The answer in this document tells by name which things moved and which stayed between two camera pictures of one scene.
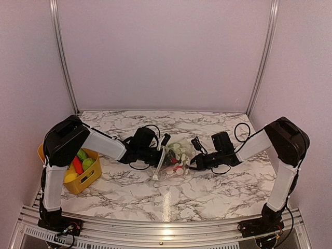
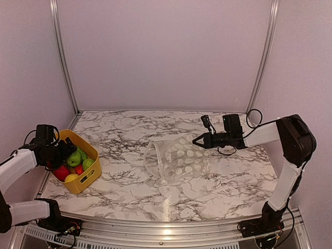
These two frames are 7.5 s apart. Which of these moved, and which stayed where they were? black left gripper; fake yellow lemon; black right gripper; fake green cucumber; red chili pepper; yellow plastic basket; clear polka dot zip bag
Moved: black left gripper; black right gripper; clear polka dot zip bag
Stayed: red chili pepper; fake yellow lemon; yellow plastic basket; fake green cucumber
